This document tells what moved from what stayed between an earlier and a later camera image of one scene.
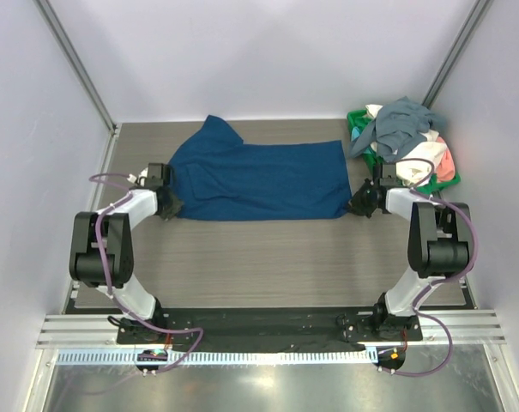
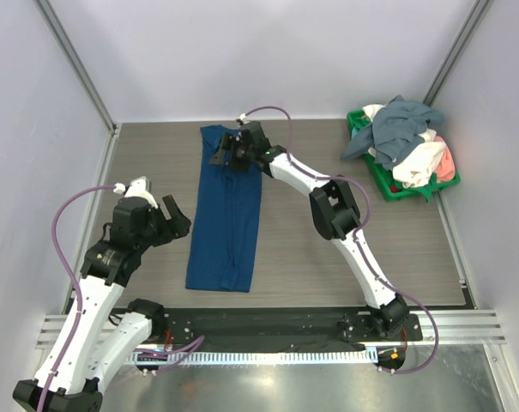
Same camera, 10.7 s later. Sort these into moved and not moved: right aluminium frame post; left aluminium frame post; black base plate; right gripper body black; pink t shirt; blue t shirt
Moved: blue t shirt; right gripper body black
Not moved: black base plate; pink t shirt; left aluminium frame post; right aluminium frame post
